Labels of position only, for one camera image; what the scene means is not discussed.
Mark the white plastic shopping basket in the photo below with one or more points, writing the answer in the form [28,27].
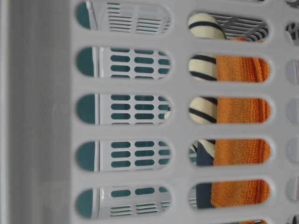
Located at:
[40,130]

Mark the cream navy striped cloth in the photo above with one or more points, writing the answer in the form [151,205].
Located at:
[203,110]

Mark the orange knitted cloth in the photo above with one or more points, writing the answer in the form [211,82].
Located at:
[246,151]

